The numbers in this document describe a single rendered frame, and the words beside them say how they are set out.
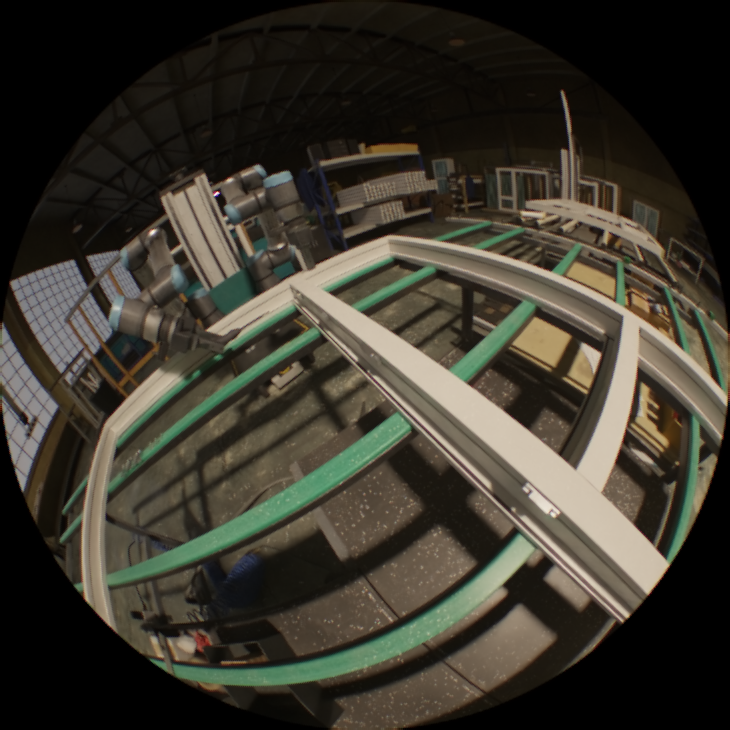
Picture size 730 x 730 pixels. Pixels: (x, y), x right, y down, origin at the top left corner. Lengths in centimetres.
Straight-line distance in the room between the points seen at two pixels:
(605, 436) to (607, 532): 10
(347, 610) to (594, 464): 54
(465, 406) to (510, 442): 6
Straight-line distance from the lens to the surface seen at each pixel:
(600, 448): 29
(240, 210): 86
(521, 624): 65
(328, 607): 62
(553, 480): 24
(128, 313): 66
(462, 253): 68
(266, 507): 36
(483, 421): 25
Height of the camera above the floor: 114
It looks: 42 degrees down
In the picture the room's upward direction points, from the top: 20 degrees counter-clockwise
